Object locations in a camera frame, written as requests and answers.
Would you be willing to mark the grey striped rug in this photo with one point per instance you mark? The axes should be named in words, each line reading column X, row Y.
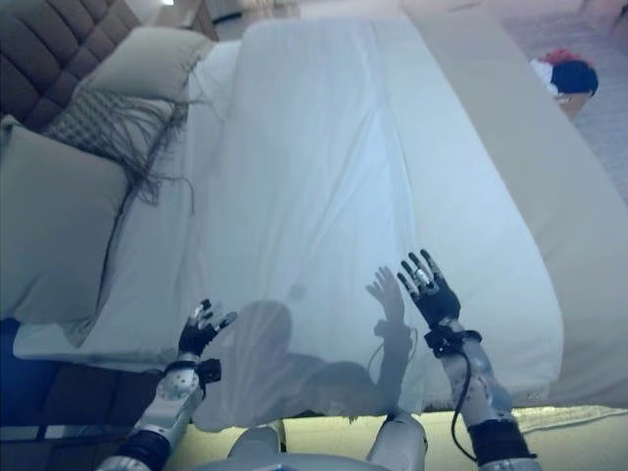
column 608, row 147

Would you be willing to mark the white garment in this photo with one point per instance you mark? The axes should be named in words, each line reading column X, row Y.
column 542, row 71

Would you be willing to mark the patterned fringed cushion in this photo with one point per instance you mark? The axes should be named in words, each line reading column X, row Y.
column 83, row 122

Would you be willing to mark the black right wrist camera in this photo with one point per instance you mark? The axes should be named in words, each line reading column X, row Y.
column 449, row 341

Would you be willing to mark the white pillow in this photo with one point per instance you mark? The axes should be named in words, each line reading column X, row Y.
column 10, row 125

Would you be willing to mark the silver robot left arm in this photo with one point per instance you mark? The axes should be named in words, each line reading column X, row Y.
column 167, row 407

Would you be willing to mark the wooden nightstand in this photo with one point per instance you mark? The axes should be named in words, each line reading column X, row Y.
column 203, row 19

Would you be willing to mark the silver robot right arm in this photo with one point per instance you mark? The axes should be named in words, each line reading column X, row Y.
column 478, row 387

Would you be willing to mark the red garment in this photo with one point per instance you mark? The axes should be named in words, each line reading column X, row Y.
column 559, row 55

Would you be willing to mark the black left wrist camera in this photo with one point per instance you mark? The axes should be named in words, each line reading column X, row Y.
column 210, row 370

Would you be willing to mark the white duvet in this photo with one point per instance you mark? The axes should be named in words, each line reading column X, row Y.
column 343, row 172

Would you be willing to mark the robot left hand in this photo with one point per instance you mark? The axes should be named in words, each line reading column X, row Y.
column 196, row 336

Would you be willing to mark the white bed sheet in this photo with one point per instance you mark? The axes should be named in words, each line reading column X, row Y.
column 162, row 275

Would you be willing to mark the brown tufted headboard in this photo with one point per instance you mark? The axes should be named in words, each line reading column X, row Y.
column 49, row 49

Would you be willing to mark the large beige pillow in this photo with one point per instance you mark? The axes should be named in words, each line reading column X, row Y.
column 54, row 221

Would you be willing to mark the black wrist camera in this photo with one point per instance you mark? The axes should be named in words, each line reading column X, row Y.
column 210, row 370
column 449, row 341

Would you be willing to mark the black garment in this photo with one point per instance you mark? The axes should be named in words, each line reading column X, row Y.
column 574, row 78

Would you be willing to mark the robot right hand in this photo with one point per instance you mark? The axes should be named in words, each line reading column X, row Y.
column 439, row 301

